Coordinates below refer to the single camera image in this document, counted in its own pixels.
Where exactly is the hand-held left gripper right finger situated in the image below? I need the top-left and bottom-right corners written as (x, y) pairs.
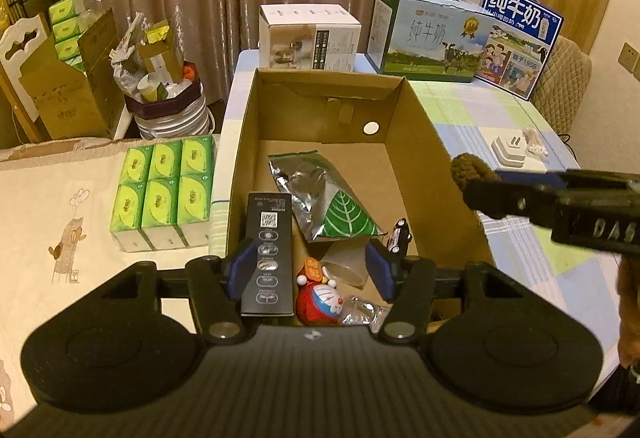
top-left (365, 243), bottom-right (557, 345)

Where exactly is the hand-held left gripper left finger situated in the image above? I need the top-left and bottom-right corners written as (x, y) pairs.
top-left (74, 240), bottom-right (254, 345)

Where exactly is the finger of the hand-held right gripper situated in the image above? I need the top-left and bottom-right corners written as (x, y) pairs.
top-left (462, 178), bottom-right (562, 225)
top-left (492, 168), bottom-right (569, 192)

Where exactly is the black product box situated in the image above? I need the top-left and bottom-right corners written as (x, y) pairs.
top-left (239, 191), bottom-right (295, 318)

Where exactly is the clear plastic cup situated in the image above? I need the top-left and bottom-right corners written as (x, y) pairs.
top-left (320, 247), bottom-right (392, 327)

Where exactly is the small black toy car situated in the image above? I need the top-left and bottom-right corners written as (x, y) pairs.
top-left (386, 217), bottom-right (414, 255)

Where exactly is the brown crochet ring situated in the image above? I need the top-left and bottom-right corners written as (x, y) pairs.
top-left (449, 151), bottom-right (502, 199)

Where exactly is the red plush toy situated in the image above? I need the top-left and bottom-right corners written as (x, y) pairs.
top-left (294, 257), bottom-right (347, 327)

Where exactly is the silver foil bag green leaf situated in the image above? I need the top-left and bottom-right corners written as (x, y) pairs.
top-left (268, 150), bottom-right (389, 244)

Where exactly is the brown cardboard box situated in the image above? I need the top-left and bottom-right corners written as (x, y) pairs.
top-left (227, 67), bottom-right (494, 320)

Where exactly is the person's right hand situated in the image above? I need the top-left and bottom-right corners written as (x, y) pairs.
top-left (617, 256), bottom-right (640, 368)

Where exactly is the white charger plug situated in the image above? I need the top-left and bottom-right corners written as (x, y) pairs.
top-left (489, 133), bottom-right (526, 169)

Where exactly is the clear packet of small parts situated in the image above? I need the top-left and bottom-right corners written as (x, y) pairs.
top-left (519, 127), bottom-right (551, 157)

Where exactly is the quilted beige chair cover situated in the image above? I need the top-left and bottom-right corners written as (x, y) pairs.
top-left (532, 35), bottom-right (594, 135)

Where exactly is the green tissue multipack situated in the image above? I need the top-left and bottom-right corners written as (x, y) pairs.
top-left (109, 135), bottom-right (217, 253)

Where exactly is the dark blue milk carton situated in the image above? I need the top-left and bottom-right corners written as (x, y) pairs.
top-left (474, 0), bottom-right (565, 100)

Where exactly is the round ribbed trash bin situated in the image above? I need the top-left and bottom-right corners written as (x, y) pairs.
top-left (124, 60), bottom-right (209, 140)

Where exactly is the light blue milk carton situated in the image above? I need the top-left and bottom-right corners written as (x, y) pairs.
top-left (366, 0), bottom-right (494, 84)

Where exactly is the embroidered beige cloth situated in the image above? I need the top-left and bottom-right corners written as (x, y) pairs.
top-left (0, 135), bottom-right (222, 420)

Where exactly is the paper cup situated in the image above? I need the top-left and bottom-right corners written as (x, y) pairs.
top-left (138, 73), bottom-right (162, 102)

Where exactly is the small yellow brown carton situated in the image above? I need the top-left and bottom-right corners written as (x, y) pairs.
top-left (137, 20), bottom-right (186, 85)

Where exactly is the white printed box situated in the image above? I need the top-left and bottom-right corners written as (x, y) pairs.
top-left (258, 3), bottom-right (362, 72)

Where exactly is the crumpled silver wrapper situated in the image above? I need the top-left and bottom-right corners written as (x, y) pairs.
top-left (110, 12), bottom-right (146, 95)

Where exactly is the brown carton with white flap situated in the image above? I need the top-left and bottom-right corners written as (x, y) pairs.
top-left (0, 8), bottom-right (119, 142)

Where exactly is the stack of green tissue packs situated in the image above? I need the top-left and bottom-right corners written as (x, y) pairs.
top-left (48, 0), bottom-right (102, 70)

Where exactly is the beige wall socket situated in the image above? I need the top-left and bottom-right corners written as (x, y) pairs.
top-left (618, 40), bottom-right (640, 80)

